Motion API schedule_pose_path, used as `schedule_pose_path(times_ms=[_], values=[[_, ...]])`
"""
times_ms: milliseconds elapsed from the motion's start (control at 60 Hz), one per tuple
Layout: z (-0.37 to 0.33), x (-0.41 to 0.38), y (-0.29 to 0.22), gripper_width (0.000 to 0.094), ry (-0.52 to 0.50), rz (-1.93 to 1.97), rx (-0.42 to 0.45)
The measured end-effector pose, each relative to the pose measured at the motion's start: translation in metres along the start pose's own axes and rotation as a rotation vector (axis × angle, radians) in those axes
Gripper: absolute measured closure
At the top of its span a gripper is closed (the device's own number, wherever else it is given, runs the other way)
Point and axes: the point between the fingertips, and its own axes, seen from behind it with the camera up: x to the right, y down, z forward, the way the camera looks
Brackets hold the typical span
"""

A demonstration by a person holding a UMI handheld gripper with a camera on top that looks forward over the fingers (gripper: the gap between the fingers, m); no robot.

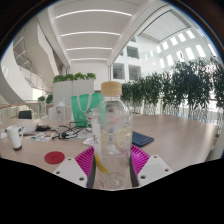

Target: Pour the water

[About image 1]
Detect white chair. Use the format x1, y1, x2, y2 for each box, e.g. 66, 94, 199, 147
48, 105, 73, 121

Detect white tissue packet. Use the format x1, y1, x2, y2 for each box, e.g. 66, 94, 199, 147
82, 134, 96, 147

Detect clear shaker bottle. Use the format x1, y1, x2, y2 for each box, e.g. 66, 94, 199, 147
55, 98, 68, 127

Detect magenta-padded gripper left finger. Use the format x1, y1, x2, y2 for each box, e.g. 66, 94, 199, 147
52, 145, 98, 189

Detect open white booklet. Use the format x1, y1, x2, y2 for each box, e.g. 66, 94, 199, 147
19, 121, 40, 135

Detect flat round red coaster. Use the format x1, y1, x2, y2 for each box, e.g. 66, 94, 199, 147
44, 150, 66, 165

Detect row of green potted trees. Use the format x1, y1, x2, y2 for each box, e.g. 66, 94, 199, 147
120, 56, 224, 116

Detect white planter cabinet with greenery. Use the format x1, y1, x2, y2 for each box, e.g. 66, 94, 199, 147
52, 72, 98, 108

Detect long ceiling light strips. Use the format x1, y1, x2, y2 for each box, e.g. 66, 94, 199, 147
54, 9, 134, 63

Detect clear lemon water bottle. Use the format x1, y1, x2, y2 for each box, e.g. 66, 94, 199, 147
91, 81, 134, 191

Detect black office chair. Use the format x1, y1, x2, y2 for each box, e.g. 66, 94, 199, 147
17, 109, 33, 120

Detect white ceramic mug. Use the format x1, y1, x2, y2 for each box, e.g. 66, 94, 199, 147
5, 125, 25, 152

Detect black tangled cables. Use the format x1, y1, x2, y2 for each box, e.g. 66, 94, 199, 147
51, 121, 93, 140

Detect black flat device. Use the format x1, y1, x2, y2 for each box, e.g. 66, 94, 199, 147
35, 124, 52, 132

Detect small potted plants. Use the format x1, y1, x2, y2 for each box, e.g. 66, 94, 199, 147
37, 94, 54, 116

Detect colourful sticker sheet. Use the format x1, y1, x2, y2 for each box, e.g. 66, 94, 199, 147
25, 131, 58, 143

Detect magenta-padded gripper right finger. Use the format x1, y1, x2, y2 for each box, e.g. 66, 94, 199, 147
129, 144, 175, 188

